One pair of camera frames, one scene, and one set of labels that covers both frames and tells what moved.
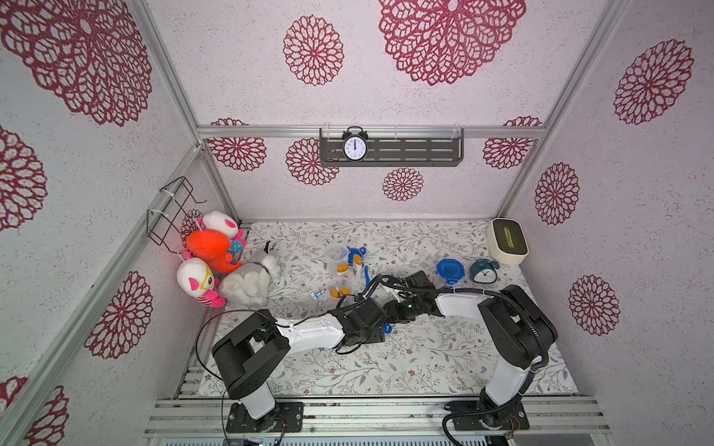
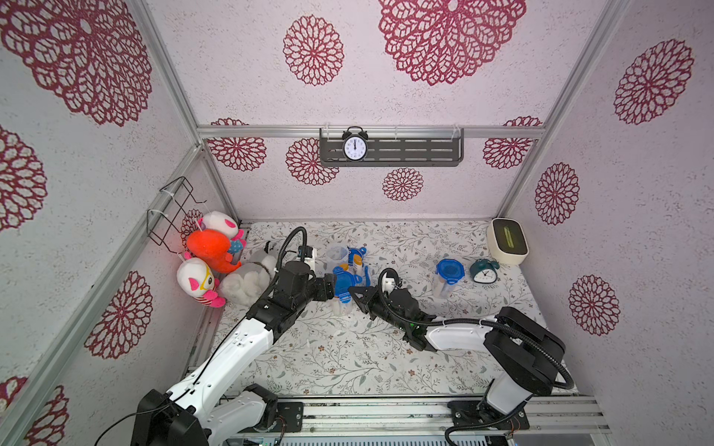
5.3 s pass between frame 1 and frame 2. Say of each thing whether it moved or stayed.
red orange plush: stayed
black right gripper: moved
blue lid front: stayed
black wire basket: stayed
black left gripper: moved
